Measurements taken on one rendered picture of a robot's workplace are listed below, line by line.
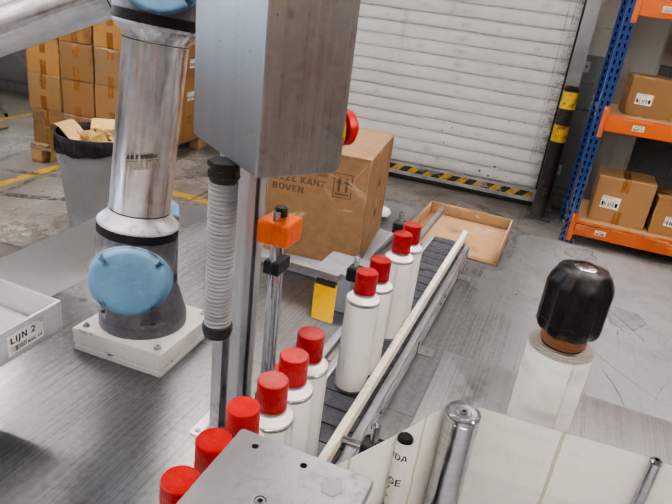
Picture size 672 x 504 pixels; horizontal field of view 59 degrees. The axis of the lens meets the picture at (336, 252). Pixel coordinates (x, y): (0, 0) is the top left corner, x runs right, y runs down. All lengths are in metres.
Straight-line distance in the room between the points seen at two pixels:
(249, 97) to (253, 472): 0.33
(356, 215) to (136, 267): 0.65
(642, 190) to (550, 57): 1.24
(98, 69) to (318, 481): 4.22
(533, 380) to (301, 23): 0.54
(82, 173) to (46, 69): 1.65
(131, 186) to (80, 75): 3.80
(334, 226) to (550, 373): 0.73
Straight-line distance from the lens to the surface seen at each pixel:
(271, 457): 0.46
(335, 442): 0.83
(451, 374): 1.07
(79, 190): 3.35
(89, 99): 4.65
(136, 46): 0.84
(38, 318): 0.94
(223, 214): 0.64
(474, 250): 1.72
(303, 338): 0.71
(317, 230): 1.42
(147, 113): 0.84
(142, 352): 1.06
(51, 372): 1.11
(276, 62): 0.56
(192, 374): 1.07
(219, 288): 0.67
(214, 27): 0.65
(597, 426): 1.06
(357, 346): 0.92
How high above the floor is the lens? 1.46
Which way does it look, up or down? 24 degrees down
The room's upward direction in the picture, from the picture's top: 7 degrees clockwise
